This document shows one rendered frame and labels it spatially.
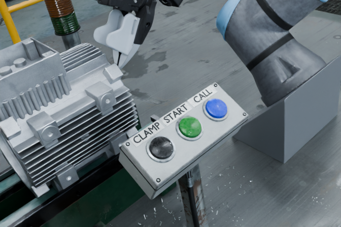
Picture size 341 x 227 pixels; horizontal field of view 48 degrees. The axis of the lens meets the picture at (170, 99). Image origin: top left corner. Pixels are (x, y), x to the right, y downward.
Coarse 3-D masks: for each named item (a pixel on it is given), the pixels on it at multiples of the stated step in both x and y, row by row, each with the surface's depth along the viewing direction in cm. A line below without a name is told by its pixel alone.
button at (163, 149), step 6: (156, 138) 48; (162, 138) 48; (150, 144) 47; (156, 144) 47; (162, 144) 47; (168, 144) 47; (150, 150) 47; (156, 150) 47; (162, 150) 47; (168, 150) 47; (156, 156) 46; (162, 156) 46; (168, 156) 47
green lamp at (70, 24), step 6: (72, 12) 92; (54, 18) 90; (60, 18) 90; (66, 18) 91; (72, 18) 92; (54, 24) 92; (60, 24) 91; (66, 24) 91; (72, 24) 92; (78, 24) 95; (60, 30) 92; (66, 30) 92; (72, 30) 93
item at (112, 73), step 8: (112, 64) 62; (104, 72) 63; (112, 72) 62; (120, 72) 62; (112, 80) 62; (8, 120) 54; (0, 128) 54; (8, 128) 53; (16, 128) 54; (136, 128) 69; (8, 136) 53; (128, 136) 68; (32, 192) 62; (40, 192) 60
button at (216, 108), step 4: (212, 100) 52; (216, 100) 52; (220, 100) 53; (208, 104) 52; (212, 104) 52; (216, 104) 52; (220, 104) 52; (224, 104) 52; (208, 108) 52; (212, 108) 52; (216, 108) 52; (220, 108) 52; (224, 108) 52; (208, 112) 52; (212, 112) 51; (216, 112) 51; (220, 112) 52; (224, 112) 52; (212, 116) 51; (216, 116) 51; (220, 116) 51; (224, 116) 52
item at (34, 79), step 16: (16, 48) 62; (32, 48) 62; (48, 48) 59; (0, 64) 61; (16, 64) 59; (32, 64) 55; (48, 64) 56; (0, 80) 52; (16, 80) 54; (32, 80) 56; (48, 80) 57; (64, 80) 59; (0, 96) 53; (16, 96) 55; (32, 96) 56; (48, 96) 58; (0, 112) 54; (16, 112) 56; (32, 112) 57
